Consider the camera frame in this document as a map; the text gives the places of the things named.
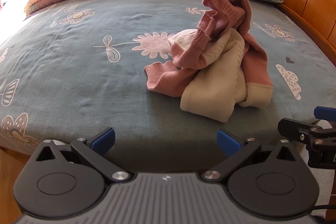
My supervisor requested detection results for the pink and cream knit sweater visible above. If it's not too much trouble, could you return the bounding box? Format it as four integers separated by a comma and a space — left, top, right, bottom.
145, 0, 273, 123

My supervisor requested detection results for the blue floral bed sheet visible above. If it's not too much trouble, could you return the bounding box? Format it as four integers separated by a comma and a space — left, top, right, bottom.
1, 0, 335, 172

